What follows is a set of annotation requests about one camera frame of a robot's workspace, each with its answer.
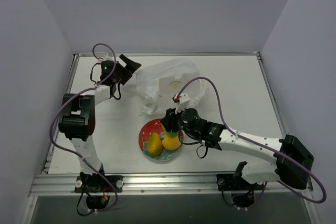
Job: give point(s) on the yellow fake fruit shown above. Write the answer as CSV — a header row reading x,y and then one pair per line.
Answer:
x,y
171,143

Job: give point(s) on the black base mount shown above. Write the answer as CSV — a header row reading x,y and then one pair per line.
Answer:
x,y
94,190
239,193

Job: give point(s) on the yellow green fake mango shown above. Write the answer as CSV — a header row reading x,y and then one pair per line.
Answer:
x,y
154,144

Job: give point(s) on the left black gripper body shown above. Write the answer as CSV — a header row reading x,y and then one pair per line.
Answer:
x,y
125,69

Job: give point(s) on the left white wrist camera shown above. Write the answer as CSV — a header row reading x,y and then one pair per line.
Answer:
x,y
106,57

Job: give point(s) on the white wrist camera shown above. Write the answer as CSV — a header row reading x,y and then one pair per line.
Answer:
x,y
181,101
106,57

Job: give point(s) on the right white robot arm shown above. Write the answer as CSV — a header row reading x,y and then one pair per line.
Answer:
x,y
283,159

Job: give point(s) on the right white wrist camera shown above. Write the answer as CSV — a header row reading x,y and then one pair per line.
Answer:
x,y
181,101

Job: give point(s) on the red plate blue flower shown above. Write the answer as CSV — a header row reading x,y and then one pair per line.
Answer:
x,y
165,155

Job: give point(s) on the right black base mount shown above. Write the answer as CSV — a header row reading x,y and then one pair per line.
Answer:
x,y
239,193

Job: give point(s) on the white plastic bag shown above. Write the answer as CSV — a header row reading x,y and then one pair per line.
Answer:
x,y
159,83

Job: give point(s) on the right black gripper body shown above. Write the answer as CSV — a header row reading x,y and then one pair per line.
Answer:
x,y
169,123

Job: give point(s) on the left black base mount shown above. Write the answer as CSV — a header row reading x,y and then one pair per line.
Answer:
x,y
94,190

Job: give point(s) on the aluminium front rail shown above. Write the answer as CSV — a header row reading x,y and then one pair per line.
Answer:
x,y
132,184

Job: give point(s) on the green fake fruit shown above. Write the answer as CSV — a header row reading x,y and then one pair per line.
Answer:
x,y
170,134

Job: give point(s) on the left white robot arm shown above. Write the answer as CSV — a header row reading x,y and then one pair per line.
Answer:
x,y
77,119

